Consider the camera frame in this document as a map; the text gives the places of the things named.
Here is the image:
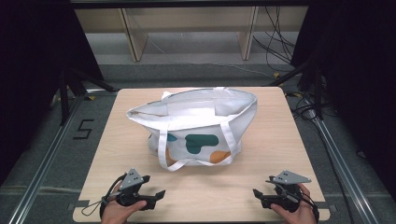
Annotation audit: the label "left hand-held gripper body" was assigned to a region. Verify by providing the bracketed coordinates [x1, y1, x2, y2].
[115, 167, 157, 211]

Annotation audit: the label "bundle of black floor cables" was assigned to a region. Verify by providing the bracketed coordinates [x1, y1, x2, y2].
[252, 6, 297, 73]

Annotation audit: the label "black curtain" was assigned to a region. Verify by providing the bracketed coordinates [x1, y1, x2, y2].
[0, 0, 105, 188]
[290, 0, 396, 202]

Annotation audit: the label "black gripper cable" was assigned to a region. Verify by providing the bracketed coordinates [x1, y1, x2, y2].
[80, 173, 128, 218]
[297, 190, 320, 223]

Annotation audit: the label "person's left hand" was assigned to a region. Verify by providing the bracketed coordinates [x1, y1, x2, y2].
[100, 181, 148, 224]

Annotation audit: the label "white tote bag coloured patches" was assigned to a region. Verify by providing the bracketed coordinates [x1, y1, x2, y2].
[125, 86, 259, 173]

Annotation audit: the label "person's right hand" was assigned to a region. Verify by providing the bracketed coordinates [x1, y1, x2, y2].
[270, 182, 318, 224]

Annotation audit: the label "black cables by stand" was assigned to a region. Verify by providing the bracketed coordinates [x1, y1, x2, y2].
[284, 91, 339, 121]

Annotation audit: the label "black metal stand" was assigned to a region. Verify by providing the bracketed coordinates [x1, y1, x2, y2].
[266, 57, 325, 121]
[58, 66, 119, 127]

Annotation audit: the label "aluminium floor rail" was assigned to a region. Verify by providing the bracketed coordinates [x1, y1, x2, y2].
[8, 89, 120, 224]
[303, 96, 380, 224]

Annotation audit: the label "beige wooden desk frame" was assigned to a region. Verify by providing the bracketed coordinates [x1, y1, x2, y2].
[74, 5, 310, 63]

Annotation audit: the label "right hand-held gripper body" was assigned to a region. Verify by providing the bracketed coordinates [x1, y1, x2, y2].
[261, 169, 313, 214]

